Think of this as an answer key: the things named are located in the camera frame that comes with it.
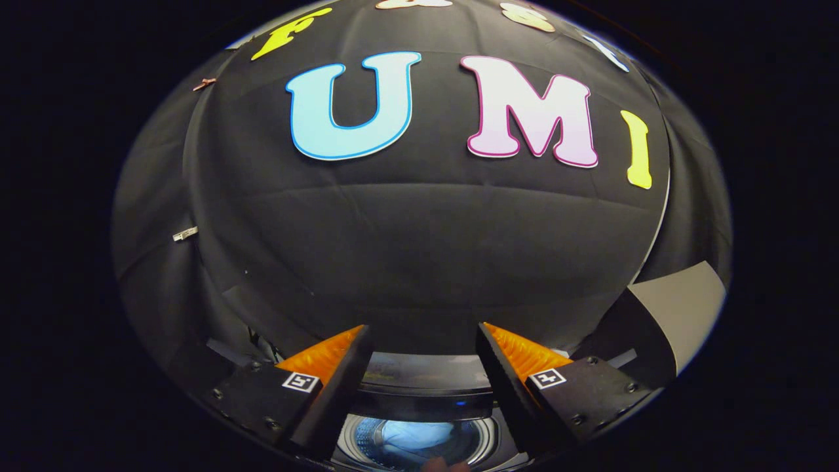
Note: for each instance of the copper clip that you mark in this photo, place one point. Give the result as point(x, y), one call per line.
point(204, 83)

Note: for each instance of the black backdrop cloth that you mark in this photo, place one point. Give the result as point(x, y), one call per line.
point(419, 249)

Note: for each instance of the washing machine with steel drum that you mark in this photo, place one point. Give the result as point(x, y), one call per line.
point(426, 408)

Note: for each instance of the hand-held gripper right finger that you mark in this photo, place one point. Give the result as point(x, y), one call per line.
point(508, 390)

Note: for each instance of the silver clip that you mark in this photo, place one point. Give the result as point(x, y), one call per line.
point(185, 233)

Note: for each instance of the light blue shirt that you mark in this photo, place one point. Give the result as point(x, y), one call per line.
point(413, 436)

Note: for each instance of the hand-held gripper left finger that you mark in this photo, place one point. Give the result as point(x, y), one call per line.
point(337, 393)

